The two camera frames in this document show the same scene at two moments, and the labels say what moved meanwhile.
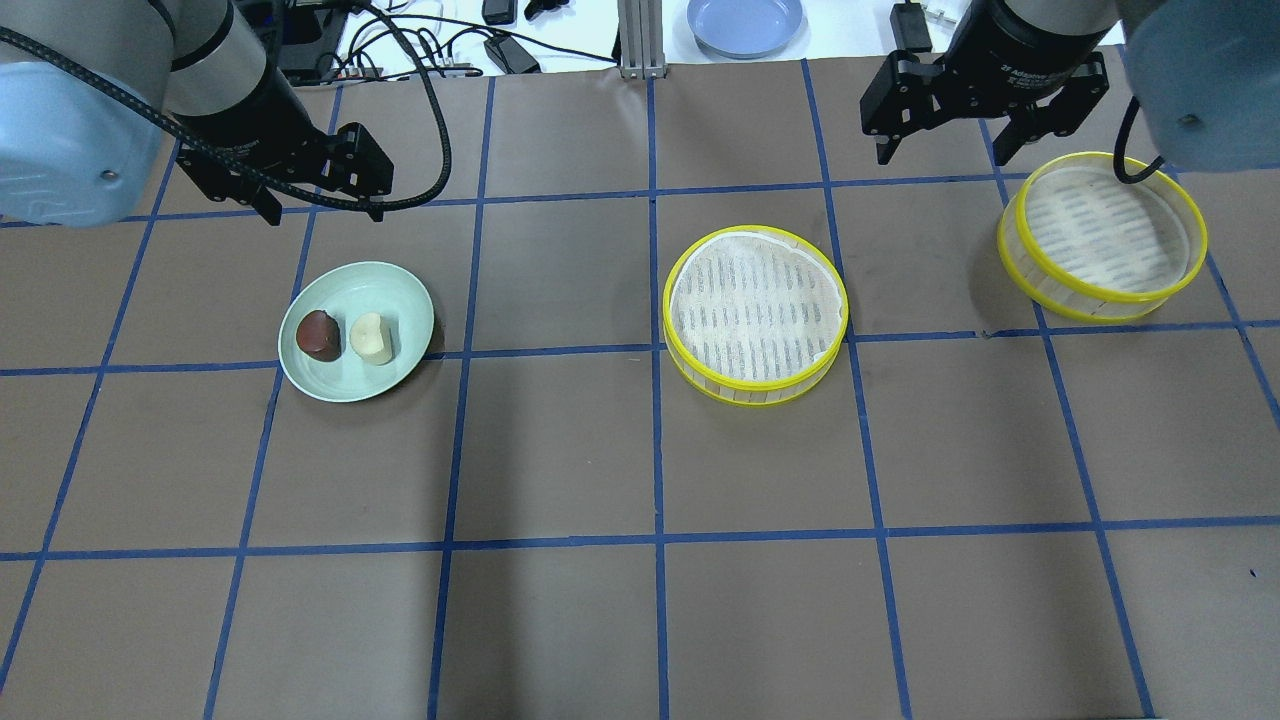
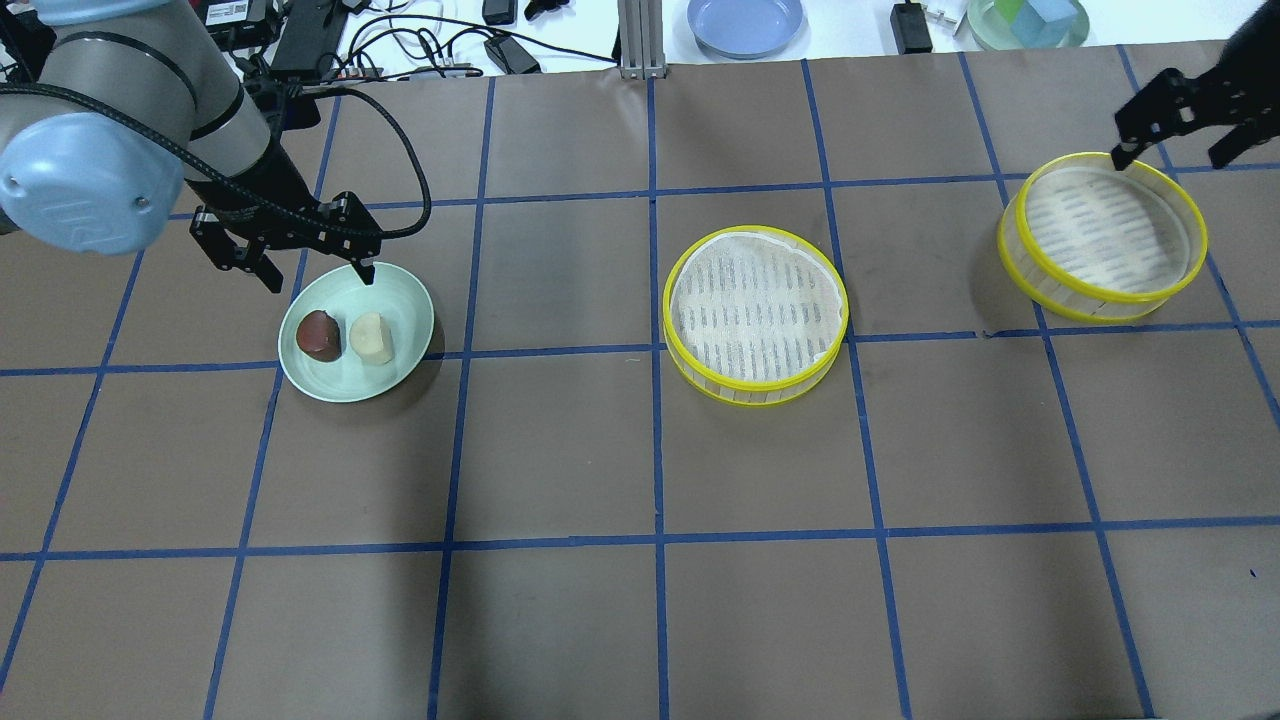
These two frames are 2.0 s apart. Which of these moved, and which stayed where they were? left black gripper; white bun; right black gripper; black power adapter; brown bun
Moved: left black gripper; right black gripper
Stayed: white bun; brown bun; black power adapter
